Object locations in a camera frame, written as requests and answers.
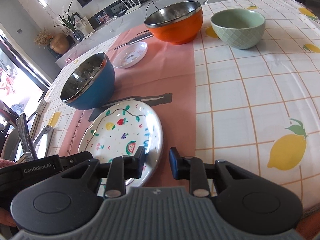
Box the blue steel bowl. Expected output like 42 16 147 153
60 52 115 110

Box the brown round vase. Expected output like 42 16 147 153
50 33 70 54

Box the potted plant blue vase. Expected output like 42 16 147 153
56 2 85 42

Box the orange steel bowl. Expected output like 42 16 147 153
144 1 203 45

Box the white fruit pattern plate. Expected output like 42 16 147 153
78 100 163 188

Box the white wifi router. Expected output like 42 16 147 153
121 0 142 15

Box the black power cable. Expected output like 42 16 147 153
145 0 157 18

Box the small white saucer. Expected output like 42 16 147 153
112 42 148 69

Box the green ceramic bowl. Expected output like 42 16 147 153
210 8 266 50

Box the lemon checked tablecloth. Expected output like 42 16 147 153
37 0 320 213

